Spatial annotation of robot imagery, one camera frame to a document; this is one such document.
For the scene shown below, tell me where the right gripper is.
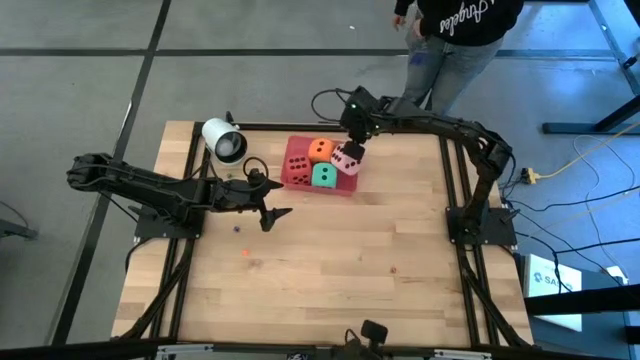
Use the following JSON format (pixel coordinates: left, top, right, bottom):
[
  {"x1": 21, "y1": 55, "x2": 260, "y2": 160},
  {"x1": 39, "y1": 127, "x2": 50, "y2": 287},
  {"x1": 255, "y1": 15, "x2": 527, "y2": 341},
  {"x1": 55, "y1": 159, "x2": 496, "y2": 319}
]
[{"x1": 338, "y1": 85, "x2": 389, "y2": 163}]

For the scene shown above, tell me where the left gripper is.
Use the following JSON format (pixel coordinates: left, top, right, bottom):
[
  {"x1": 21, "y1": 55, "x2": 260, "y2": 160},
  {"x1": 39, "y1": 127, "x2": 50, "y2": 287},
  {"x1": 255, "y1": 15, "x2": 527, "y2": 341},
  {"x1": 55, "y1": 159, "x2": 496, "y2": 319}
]
[{"x1": 212, "y1": 168, "x2": 294, "y2": 233}]

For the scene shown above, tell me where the large pink foam die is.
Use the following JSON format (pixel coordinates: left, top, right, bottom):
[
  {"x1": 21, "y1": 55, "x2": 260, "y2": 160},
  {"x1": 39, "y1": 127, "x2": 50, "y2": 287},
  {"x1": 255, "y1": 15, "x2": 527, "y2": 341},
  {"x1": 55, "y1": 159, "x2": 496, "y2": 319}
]
[{"x1": 329, "y1": 143, "x2": 364, "y2": 177}]

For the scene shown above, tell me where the large orange foam die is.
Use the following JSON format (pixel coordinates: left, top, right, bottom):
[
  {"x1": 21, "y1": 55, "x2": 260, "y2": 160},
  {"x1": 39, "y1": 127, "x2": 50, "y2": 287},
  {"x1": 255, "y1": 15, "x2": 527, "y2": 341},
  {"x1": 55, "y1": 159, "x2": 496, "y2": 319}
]
[{"x1": 307, "y1": 137, "x2": 336, "y2": 165}]

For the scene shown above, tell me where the large green foam die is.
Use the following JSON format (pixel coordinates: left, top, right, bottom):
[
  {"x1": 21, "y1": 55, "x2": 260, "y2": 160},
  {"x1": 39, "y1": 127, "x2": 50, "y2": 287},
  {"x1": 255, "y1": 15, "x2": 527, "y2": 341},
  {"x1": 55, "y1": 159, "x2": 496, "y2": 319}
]
[{"x1": 310, "y1": 162, "x2": 339, "y2": 190}]

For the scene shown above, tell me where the large red foam die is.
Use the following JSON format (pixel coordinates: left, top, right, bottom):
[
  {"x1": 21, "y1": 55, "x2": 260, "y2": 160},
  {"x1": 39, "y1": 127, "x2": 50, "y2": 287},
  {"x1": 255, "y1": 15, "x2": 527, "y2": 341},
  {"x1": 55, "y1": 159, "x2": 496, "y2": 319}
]
[{"x1": 284, "y1": 153, "x2": 314, "y2": 186}]

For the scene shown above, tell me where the pink translucent plastic bin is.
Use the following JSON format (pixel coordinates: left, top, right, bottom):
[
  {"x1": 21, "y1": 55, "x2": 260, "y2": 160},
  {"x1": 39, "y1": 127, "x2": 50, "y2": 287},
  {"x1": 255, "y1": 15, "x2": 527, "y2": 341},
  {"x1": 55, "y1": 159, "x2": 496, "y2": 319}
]
[{"x1": 279, "y1": 134, "x2": 361, "y2": 197}]

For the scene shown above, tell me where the person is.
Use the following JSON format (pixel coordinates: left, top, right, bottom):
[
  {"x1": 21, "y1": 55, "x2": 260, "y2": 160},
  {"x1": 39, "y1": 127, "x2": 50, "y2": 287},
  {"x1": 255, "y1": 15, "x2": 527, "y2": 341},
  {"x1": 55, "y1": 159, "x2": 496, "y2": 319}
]
[{"x1": 393, "y1": 0, "x2": 525, "y2": 116}]

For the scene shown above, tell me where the black desk foot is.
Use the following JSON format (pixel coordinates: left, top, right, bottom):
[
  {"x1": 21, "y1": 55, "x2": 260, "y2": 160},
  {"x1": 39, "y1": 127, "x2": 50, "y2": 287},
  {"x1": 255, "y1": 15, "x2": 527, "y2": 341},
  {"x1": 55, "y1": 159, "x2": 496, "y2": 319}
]
[{"x1": 542, "y1": 92, "x2": 640, "y2": 135}]

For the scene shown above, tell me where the white printed box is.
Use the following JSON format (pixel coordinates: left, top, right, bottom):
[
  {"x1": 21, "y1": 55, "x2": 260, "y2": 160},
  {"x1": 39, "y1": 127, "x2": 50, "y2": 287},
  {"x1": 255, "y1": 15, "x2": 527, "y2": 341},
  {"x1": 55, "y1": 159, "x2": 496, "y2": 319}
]
[{"x1": 522, "y1": 253, "x2": 584, "y2": 333}]

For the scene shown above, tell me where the grey chair leg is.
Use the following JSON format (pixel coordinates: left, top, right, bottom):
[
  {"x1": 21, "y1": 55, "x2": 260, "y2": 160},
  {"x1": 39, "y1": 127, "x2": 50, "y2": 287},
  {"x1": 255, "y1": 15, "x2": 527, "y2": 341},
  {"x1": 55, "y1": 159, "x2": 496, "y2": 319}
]
[{"x1": 0, "y1": 218, "x2": 39, "y2": 240}]

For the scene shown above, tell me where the black desk beam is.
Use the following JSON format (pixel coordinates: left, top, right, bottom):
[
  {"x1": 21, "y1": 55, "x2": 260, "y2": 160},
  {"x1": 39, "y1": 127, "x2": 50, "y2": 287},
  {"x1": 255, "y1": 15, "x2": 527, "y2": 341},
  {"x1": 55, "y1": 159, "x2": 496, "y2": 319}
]
[{"x1": 524, "y1": 283, "x2": 640, "y2": 317}]

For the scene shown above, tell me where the grey desk leg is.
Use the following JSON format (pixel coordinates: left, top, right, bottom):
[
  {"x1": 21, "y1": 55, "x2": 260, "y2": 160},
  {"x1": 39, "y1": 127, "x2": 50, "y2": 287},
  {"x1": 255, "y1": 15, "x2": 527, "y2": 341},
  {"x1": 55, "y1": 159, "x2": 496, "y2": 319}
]
[{"x1": 587, "y1": 0, "x2": 640, "y2": 96}]

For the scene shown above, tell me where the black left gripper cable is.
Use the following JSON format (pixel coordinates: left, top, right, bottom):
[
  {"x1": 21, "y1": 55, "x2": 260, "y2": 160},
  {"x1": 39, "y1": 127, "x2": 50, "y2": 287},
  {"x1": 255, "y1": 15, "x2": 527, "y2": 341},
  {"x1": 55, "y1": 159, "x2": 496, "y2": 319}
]
[{"x1": 242, "y1": 156, "x2": 269, "y2": 181}]

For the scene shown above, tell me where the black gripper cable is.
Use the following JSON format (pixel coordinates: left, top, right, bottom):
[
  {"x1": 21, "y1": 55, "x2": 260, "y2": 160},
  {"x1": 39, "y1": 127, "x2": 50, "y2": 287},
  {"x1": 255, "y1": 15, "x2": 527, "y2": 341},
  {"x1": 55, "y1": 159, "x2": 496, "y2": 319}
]
[
  {"x1": 310, "y1": 88, "x2": 351, "y2": 124},
  {"x1": 242, "y1": 156, "x2": 269, "y2": 181}
]

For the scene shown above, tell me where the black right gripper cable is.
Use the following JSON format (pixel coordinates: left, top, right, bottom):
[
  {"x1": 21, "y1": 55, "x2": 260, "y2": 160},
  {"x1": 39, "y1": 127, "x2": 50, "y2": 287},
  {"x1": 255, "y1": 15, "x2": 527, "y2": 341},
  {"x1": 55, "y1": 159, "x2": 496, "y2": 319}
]
[{"x1": 310, "y1": 88, "x2": 351, "y2": 124}]

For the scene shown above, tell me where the black aluminium table frame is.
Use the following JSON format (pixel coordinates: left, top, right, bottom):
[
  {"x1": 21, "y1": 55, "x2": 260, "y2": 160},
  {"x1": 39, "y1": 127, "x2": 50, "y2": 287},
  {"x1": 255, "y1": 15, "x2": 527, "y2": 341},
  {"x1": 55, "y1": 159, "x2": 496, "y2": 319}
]
[{"x1": 112, "y1": 110, "x2": 536, "y2": 360}]

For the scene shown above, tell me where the silver metal bracket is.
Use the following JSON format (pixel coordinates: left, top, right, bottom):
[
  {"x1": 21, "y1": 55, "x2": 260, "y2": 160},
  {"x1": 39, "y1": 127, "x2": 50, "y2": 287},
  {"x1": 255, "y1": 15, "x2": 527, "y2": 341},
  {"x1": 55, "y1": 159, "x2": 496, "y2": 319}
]
[
  {"x1": 433, "y1": 348, "x2": 494, "y2": 360},
  {"x1": 157, "y1": 343, "x2": 214, "y2": 357}
]

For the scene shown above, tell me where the yellow floor cable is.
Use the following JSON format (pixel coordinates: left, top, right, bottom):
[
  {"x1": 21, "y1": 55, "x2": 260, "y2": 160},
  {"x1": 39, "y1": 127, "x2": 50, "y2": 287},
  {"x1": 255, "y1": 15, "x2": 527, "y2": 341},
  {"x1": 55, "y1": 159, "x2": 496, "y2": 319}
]
[{"x1": 537, "y1": 119, "x2": 640, "y2": 180}]

